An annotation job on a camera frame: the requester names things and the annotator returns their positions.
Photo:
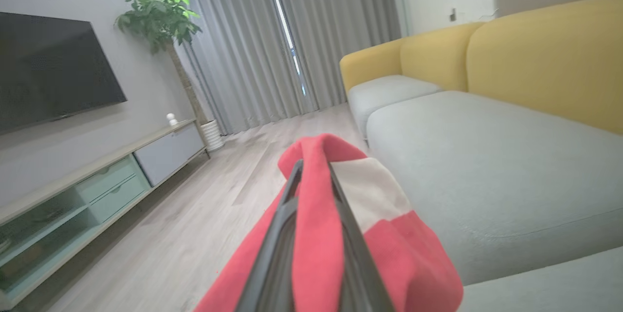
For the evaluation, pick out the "white ribbed plant pot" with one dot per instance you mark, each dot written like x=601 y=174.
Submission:
x=212 y=136

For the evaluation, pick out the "long low television cabinet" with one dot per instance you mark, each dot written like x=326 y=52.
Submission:
x=165 y=154

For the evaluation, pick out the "dark wall socket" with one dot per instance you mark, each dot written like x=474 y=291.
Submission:
x=453 y=15

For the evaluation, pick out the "yellow sofa backrest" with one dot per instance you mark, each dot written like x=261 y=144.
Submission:
x=535 y=59

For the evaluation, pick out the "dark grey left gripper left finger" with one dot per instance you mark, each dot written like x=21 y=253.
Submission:
x=272 y=263

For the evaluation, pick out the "green leafy indoor tree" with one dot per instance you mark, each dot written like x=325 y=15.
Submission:
x=158 y=15

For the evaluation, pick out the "small white round device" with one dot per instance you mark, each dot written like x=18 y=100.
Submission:
x=172 y=119

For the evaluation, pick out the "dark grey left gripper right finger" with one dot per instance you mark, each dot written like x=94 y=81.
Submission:
x=360 y=273

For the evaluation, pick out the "black flat screen television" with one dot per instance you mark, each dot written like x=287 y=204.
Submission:
x=48 y=68

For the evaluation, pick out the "red and white jersey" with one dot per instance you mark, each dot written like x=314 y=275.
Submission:
x=316 y=253

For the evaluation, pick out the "grey pleated curtain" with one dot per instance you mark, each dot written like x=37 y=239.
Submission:
x=340 y=34
x=243 y=59

